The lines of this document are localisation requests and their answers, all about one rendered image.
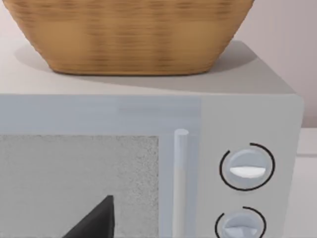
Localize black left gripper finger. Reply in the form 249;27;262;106
61;195;116;238

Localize pale blue microwave door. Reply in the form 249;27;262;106
0;96;202;238

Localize pale round microwave knob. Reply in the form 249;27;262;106
219;142;276;191
214;206;267;238

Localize pale microwave oven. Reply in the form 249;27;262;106
0;39;305;238

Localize woven wicker basket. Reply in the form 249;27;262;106
4;0;256;76

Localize pale microwave door handle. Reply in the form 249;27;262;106
172;128;189;238

